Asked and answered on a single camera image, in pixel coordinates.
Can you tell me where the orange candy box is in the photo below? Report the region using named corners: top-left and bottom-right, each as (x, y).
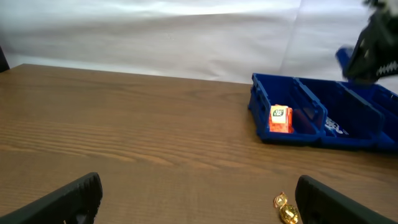
top-left (268, 105), bottom-right (290, 134)
top-left (285, 107), bottom-right (294, 134)

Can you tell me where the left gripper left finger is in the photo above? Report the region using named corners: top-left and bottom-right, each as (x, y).
top-left (0, 172), bottom-right (104, 224)

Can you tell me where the gold wrapped candy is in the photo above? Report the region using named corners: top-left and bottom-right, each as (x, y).
top-left (272, 191), bottom-right (300, 224)

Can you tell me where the blue candy pack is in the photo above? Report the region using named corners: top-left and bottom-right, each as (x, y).
top-left (324, 116), bottom-right (349, 138)
top-left (335, 45), bottom-right (355, 75)

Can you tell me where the blue tray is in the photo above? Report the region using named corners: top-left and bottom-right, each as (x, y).
top-left (248, 73), bottom-right (398, 153)

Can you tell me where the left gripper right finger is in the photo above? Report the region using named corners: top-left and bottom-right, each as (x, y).
top-left (294, 174), bottom-right (398, 224)

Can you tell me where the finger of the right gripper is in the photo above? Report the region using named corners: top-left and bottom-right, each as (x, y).
top-left (343, 12), bottom-right (389, 85)
top-left (374, 52), bottom-right (398, 80)

